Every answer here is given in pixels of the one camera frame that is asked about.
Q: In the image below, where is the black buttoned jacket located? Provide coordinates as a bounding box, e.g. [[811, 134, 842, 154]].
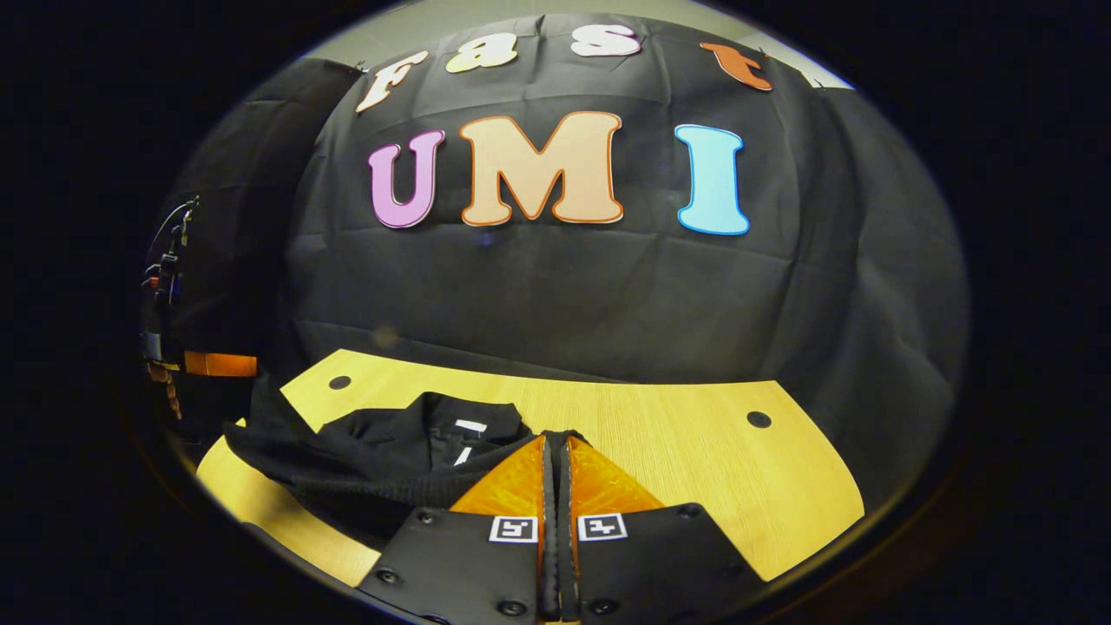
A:
[[224, 373, 591, 548]]

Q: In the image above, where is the black backdrop cloth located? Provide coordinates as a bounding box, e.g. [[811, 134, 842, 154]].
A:
[[148, 13, 969, 513]]

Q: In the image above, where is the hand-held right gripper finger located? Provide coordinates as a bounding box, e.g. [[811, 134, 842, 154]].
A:
[[555, 434, 769, 625], [358, 434, 556, 625]]

